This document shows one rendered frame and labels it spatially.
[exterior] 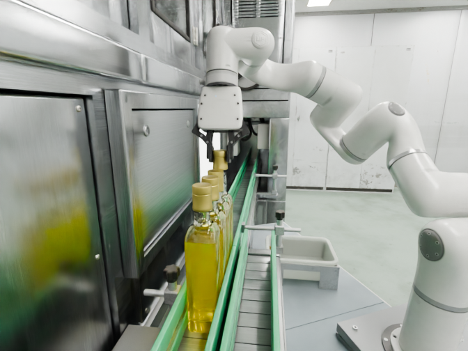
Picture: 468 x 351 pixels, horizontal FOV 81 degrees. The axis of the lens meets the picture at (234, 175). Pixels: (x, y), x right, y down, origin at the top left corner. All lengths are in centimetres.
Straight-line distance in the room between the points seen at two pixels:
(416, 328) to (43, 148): 71
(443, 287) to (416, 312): 9
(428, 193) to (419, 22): 483
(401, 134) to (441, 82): 476
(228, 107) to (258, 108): 95
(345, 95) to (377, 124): 10
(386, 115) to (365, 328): 50
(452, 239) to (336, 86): 40
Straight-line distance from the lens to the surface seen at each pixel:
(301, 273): 91
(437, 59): 545
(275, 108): 157
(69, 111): 44
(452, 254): 61
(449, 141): 561
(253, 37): 67
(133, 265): 56
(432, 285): 65
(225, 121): 62
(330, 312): 87
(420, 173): 68
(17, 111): 38
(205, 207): 47
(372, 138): 72
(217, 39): 67
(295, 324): 81
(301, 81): 71
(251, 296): 67
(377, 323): 82
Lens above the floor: 129
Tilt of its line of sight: 14 degrees down
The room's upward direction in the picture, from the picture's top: straight up
